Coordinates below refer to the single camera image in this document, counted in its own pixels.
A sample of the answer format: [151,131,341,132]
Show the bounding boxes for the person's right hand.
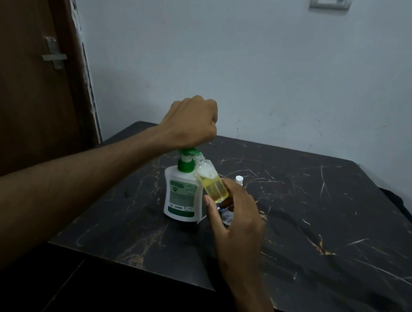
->
[193,176,273,292]

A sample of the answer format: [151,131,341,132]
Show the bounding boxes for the person's left hand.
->
[155,91,222,156]

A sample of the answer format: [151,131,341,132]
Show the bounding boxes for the small clear bottle white cap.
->
[217,173,245,228]

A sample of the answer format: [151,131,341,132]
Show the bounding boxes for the white green hand sanitizer bottle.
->
[158,144,211,225]

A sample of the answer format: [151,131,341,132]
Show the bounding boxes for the person's left forearm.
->
[0,105,180,312]

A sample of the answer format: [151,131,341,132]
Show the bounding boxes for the metal door latch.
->
[40,35,70,71]

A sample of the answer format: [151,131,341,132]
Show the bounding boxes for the brown wooden door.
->
[0,0,117,205]

